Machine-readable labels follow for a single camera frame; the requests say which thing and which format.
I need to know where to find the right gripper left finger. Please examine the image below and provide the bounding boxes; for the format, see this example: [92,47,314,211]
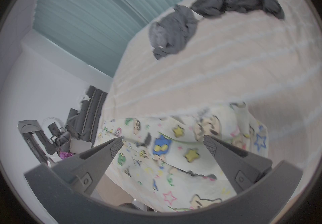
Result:
[51,137,124,197]

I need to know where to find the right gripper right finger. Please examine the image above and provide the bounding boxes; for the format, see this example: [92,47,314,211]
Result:
[203,135,273,195]

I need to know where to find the bed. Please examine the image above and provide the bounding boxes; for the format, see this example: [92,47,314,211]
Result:
[101,0,320,214]

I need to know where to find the pile of clothes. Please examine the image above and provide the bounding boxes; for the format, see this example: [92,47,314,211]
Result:
[149,4,202,60]

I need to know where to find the black chest of drawers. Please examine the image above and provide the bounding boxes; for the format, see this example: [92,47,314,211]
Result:
[74,86,109,143]

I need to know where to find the white printed pyjama top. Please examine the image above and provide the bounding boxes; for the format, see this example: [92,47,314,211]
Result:
[96,102,269,214]

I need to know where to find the blue-green curtain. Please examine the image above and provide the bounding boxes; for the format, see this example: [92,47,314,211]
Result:
[33,0,249,78]

